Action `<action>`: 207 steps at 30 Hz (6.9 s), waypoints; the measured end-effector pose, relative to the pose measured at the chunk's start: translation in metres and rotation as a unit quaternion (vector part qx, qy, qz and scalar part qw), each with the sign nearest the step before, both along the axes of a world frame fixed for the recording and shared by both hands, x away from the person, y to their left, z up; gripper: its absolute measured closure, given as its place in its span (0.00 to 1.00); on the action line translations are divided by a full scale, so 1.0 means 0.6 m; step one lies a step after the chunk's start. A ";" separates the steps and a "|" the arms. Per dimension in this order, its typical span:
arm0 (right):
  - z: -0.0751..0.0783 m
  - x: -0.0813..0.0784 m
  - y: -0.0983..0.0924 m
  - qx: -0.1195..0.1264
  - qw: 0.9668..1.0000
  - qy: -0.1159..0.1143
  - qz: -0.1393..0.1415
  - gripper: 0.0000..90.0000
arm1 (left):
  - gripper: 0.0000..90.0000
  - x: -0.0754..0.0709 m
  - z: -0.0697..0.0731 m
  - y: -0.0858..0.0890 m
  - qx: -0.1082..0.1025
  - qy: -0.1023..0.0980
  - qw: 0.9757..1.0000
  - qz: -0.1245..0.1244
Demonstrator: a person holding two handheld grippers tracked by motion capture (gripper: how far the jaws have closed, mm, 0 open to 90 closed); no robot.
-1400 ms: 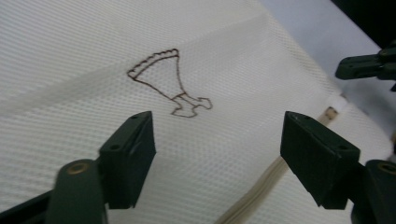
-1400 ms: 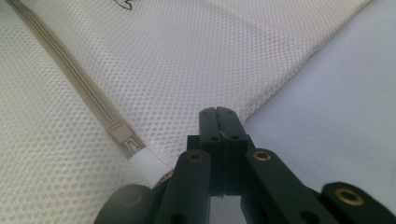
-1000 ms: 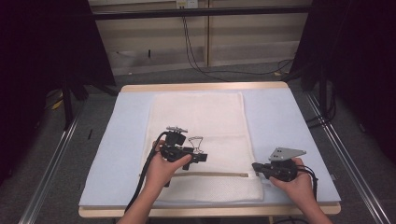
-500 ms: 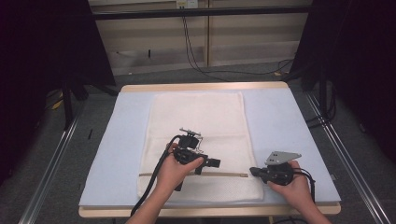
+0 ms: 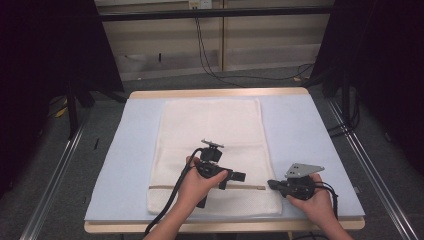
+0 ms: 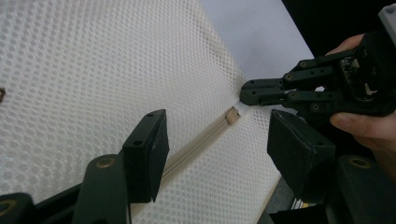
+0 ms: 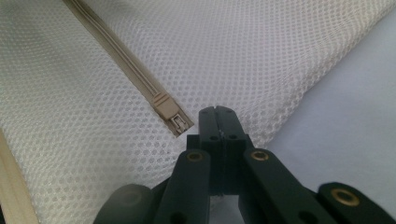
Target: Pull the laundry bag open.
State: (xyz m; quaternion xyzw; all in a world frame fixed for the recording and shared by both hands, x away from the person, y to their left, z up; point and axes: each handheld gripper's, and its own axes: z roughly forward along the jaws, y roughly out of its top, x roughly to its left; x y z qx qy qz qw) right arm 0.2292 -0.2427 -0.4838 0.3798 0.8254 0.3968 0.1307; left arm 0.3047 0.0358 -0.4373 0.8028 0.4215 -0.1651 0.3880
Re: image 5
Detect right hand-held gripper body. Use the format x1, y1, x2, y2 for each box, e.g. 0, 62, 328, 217
283, 163, 325, 201

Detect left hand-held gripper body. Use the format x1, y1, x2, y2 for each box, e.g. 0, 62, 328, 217
194, 139, 234, 209

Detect white cloth towel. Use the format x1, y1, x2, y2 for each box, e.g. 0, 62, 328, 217
146, 97, 283, 216

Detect person's right hand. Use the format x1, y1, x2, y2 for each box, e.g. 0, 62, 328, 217
286, 173, 334, 228

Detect person's left hand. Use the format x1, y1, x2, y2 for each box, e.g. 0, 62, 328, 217
175, 156, 229, 218

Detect light blue table mat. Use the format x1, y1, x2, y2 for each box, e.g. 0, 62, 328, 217
84, 93, 366, 223

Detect wooden table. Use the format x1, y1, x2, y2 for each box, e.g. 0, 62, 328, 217
83, 87, 366, 234

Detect dark curtain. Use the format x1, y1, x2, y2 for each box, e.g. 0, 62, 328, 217
311, 0, 424, 174
0, 0, 125, 198

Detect black metal stand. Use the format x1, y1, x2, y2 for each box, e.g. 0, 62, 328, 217
64, 83, 128, 139

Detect black horizontal bar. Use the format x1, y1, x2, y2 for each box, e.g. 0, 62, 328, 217
99, 5, 334, 23

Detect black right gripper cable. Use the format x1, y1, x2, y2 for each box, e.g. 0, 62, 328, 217
313, 181, 340, 221

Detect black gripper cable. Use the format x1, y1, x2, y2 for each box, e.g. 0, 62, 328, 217
313, 181, 340, 221
144, 148, 204, 236

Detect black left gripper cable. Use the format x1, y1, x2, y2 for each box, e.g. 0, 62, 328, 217
144, 148, 204, 236

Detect metal floor rail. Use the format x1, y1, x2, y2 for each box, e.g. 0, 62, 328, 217
326, 99, 419, 240
19, 109, 91, 240

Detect black floor cables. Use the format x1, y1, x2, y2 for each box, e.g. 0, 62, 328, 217
328, 93, 361, 138

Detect black wall cable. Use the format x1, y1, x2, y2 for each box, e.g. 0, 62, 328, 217
194, 16, 316, 88

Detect white wall outlet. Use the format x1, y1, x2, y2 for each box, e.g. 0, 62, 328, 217
188, 0, 213, 10

